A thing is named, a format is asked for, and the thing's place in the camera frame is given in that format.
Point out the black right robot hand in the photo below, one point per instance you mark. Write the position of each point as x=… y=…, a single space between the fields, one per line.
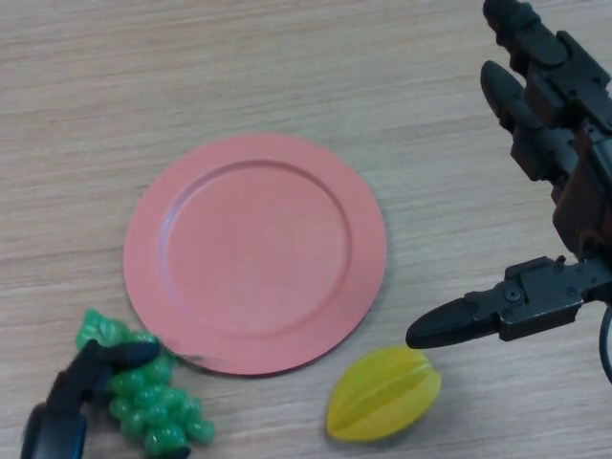
x=545 y=296

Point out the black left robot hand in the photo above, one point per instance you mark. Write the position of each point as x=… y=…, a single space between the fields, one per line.
x=57 y=430

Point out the green plastic grape bunch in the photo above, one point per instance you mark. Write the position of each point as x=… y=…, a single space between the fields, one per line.
x=153 y=406

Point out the pink round plate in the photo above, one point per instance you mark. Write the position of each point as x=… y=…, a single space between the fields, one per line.
x=255 y=253

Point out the yellow starfruit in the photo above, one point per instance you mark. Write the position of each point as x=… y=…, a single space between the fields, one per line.
x=382 y=394

